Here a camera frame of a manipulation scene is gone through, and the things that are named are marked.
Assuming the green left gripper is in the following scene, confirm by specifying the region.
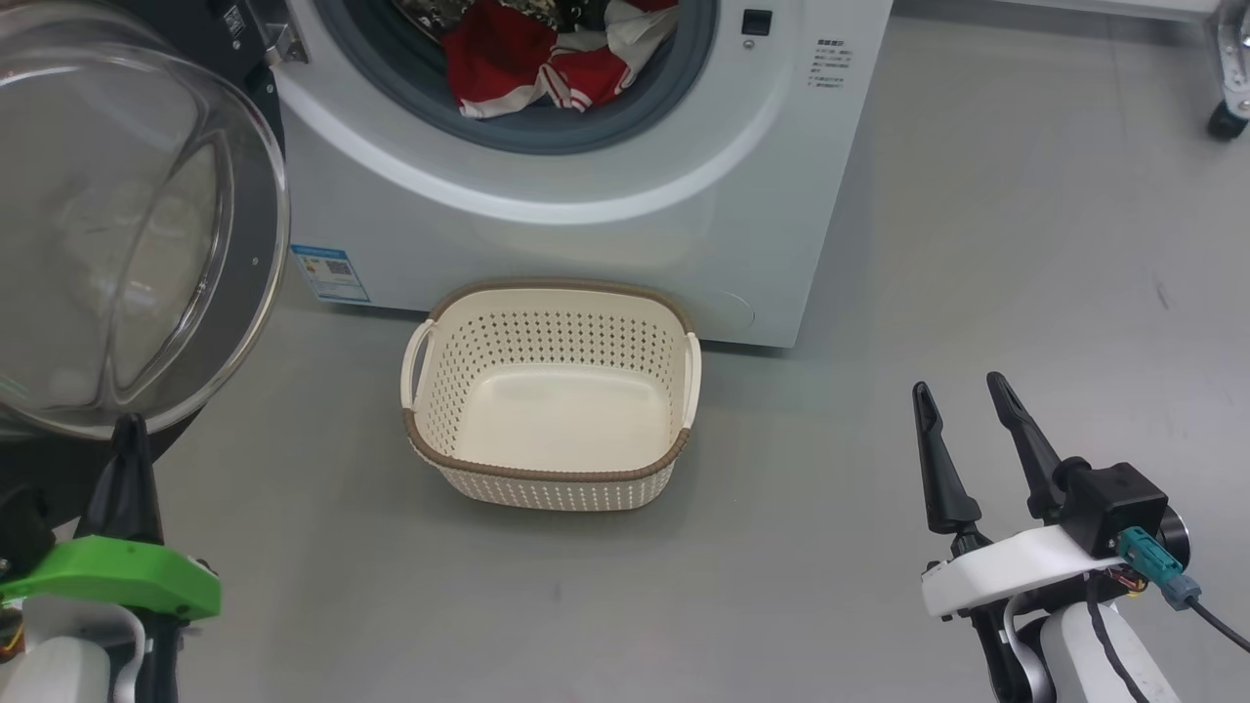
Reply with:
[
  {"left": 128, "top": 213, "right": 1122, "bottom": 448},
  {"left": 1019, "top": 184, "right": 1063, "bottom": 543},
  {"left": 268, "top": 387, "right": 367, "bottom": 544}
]
[{"left": 0, "top": 413, "right": 223, "bottom": 621}]

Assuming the white front-load washing machine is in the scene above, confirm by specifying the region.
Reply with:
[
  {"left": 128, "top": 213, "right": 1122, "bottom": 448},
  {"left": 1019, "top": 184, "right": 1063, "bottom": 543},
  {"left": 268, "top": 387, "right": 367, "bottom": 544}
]
[{"left": 264, "top": 0, "right": 895, "bottom": 350}]

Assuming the red and white garment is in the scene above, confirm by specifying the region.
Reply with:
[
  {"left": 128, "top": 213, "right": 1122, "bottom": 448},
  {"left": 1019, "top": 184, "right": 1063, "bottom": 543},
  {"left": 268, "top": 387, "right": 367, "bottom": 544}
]
[{"left": 441, "top": 0, "right": 680, "bottom": 120}]

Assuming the metal leg with caster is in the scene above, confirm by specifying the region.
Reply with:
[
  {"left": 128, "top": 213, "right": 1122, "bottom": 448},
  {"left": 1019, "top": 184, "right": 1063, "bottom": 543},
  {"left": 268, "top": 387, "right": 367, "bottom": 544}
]
[{"left": 1206, "top": 0, "right": 1250, "bottom": 140}]

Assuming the blue energy label sticker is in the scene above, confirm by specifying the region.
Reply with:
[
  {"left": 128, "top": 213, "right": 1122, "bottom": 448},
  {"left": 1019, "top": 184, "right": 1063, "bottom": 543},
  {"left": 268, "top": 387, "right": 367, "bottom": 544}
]
[{"left": 290, "top": 244, "right": 371, "bottom": 305}]

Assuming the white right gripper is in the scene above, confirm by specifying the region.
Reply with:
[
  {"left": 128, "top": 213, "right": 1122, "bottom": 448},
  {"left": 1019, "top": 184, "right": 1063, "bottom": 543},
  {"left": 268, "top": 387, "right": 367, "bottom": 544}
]
[{"left": 912, "top": 371, "right": 1124, "bottom": 618}]

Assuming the grey rubber door gasket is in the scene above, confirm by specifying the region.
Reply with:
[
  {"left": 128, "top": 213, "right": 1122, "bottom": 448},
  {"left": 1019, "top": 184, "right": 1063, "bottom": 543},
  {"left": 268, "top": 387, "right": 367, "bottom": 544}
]
[{"left": 312, "top": 0, "right": 721, "bottom": 155}]

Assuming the round glass washing machine door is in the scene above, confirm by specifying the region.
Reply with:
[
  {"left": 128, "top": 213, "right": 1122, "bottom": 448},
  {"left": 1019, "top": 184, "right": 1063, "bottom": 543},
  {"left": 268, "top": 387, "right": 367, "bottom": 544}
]
[{"left": 0, "top": 0, "right": 292, "bottom": 548}]

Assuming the door warning text label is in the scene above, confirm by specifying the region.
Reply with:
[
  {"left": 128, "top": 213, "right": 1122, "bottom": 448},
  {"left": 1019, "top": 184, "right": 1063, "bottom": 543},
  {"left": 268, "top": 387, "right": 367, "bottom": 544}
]
[{"left": 809, "top": 39, "right": 853, "bottom": 91}]

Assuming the cream perforated laundry basket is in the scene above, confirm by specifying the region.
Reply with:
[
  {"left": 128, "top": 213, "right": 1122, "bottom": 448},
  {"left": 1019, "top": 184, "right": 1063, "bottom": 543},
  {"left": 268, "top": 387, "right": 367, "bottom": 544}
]
[{"left": 400, "top": 278, "right": 702, "bottom": 513}]

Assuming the metal door hinge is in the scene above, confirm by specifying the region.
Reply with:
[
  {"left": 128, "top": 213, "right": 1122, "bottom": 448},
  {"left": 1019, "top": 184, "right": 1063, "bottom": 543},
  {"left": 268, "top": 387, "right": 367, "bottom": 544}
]
[{"left": 249, "top": 0, "right": 309, "bottom": 66}]

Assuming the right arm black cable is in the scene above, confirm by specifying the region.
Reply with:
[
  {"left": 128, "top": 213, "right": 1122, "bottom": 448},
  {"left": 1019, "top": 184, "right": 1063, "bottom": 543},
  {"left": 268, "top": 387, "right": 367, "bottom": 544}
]
[{"left": 1118, "top": 527, "right": 1250, "bottom": 653}]

